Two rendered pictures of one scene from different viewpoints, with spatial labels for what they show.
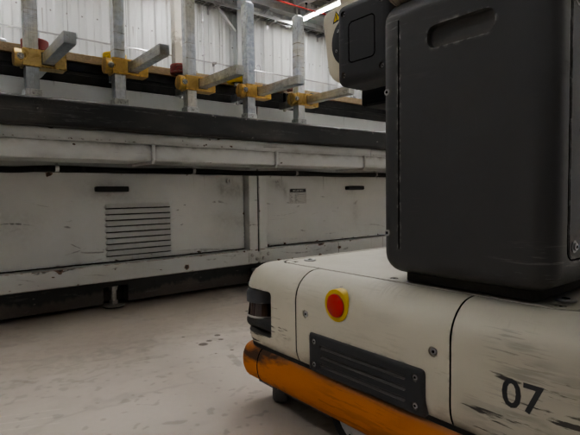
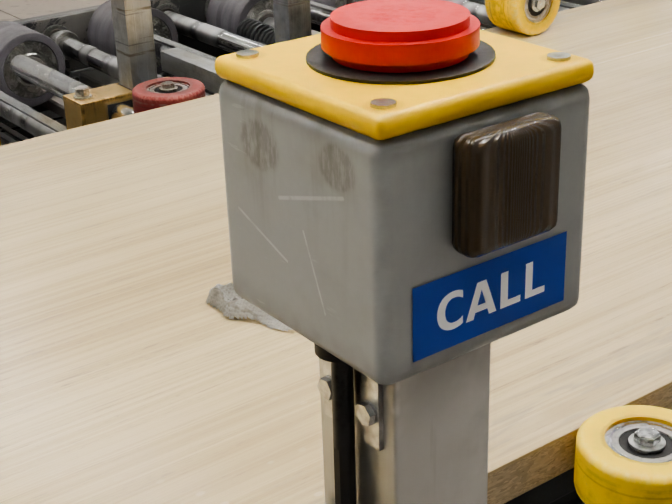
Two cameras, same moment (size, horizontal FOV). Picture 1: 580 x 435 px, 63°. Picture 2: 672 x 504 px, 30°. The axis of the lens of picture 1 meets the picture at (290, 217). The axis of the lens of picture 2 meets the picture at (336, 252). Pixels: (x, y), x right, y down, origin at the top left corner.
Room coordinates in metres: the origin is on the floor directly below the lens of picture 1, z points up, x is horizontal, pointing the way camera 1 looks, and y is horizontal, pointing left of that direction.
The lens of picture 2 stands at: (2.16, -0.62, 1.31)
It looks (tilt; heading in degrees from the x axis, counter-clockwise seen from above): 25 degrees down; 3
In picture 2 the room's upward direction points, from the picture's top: 2 degrees counter-clockwise
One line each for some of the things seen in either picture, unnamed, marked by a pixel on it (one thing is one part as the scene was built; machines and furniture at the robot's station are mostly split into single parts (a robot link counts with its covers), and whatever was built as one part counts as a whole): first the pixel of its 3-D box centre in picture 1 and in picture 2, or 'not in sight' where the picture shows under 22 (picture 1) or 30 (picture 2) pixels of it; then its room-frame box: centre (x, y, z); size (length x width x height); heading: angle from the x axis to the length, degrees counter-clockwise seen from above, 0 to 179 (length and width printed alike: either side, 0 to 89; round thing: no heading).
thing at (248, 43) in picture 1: (248, 66); not in sight; (1.86, 0.15, 0.91); 0.04 x 0.04 x 0.48; 38
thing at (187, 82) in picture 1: (195, 85); not in sight; (1.72, 0.33, 0.81); 0.14 x 0.06 x 0.05; 128
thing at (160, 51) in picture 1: (135, 66); not in sight; (1.53, 0.48, 0.82); 0.43 x 0.03 x 0.04; 38
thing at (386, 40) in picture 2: not in sight; (400, 47); (2.47, -0.62, 1.22); 0.04 x 0.04 x 0.02
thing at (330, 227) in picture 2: not in sight; (401, 196); (2.47, -0.62, 1.18); 0.07 x 0.07 x 0.08; 38
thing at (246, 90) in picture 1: (253, 91); not in sight; (1.87, 0.13, 0.81); 0.14 x 0.06 x 0.05; 128
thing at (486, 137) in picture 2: not in sight; (506, 184); (2.44, -0.65, 1.20); 0.03 x 0.01 x 0.03; 128
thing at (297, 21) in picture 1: (298, 73); not in sight; (2.01, -0.04, 0.91); 0.04 x 0.04 x 0.48; 38
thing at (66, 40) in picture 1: (50, 58); not in sight; (1.38, 0.68, 0.81); 0.43 x 0.03 x 0.04; 38
